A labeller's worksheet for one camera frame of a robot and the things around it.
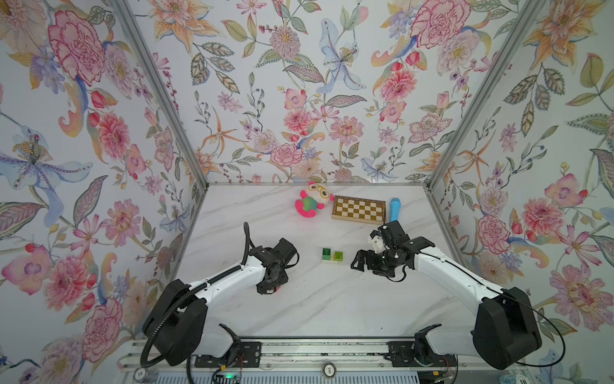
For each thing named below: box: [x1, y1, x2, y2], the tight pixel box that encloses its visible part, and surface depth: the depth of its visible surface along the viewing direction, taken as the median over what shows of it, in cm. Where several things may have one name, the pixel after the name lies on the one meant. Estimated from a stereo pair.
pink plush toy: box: [294, 180, 335, 219], surface depth 111 cm
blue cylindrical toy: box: [390, 197, 402, 222], surface depth 111 cm
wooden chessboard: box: [331, 195, 387, 225], surface depth 110 cm
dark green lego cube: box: [322, 248, 332, 260], surface depth 94 cm
